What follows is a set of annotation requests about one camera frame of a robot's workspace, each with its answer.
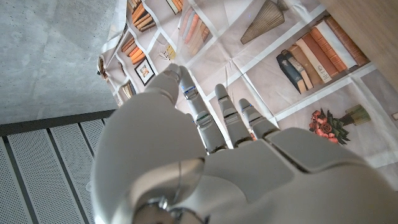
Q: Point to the printed bookshelf backdrop cloth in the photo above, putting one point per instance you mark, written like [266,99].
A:
[264,77]

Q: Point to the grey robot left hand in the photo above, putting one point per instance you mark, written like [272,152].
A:
[242,180]

